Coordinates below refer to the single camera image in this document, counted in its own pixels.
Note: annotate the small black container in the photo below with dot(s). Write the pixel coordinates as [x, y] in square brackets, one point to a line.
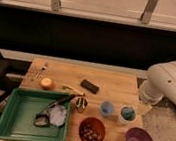
[41, 120]

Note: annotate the brown bowl with nuts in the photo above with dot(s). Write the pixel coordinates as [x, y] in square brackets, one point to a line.
[91, 129]

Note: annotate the orange fruit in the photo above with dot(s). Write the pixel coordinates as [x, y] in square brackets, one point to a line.
[46, 83]

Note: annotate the white cup with teal lid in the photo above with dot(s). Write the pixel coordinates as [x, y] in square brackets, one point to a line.
[126, 115]

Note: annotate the blue cup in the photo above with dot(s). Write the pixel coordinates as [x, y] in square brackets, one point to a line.
[106, 109]

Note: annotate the black rectangular block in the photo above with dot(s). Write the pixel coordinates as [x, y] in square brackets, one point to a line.
[89, 86]

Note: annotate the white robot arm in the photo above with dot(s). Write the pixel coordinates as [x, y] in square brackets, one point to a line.
[161, 82]

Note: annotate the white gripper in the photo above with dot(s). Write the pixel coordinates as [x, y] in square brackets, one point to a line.
[143, 108]

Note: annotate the green plastic tray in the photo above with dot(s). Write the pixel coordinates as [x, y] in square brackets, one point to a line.
[17, 119]

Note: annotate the metal fork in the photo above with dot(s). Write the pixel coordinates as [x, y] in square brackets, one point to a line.
[43, 68]

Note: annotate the clear glass cup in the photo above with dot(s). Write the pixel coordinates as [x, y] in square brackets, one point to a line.
[81, 104]

